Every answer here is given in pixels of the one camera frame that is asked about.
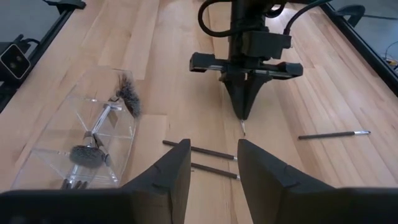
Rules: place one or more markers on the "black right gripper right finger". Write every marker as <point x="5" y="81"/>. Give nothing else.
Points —
<point x="273" y="193"/>

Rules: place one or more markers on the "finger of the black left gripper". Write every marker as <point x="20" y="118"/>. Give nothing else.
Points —
<point x="237" y="90"/>
<point x="256" y="87"/>

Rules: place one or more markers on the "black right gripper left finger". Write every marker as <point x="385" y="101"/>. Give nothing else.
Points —
<point x="164" y="193"/>

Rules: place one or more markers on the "thin black makeup brush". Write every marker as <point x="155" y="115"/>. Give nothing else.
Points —
<point x="217" y="171"/>
<point x="75" y="185"/>
<point x="243" y="127"/>
<point x="65" y="184"/>
<point x="84" y="184"/>
<point x="202" y="150"/>
<point x="329" y="135"/>

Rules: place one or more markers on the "brown fan makeup brush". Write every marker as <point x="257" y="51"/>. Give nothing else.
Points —
<point x="129" y="96"/>

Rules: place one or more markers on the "fluffy silver-ferrule makeup brush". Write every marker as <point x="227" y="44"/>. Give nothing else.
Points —
<point x="88" y="157"/>

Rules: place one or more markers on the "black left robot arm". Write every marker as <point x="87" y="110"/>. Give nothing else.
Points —
<point x="245" y="15"/>

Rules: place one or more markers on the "clear acrylic organizer container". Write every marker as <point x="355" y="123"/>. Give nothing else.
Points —
<point x="46" y="140"/>

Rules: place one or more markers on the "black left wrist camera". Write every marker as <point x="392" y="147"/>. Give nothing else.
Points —
<point x="267" y="43"/>

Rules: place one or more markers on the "table-level camera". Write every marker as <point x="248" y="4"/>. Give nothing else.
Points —
<point x="14" y="62"/>

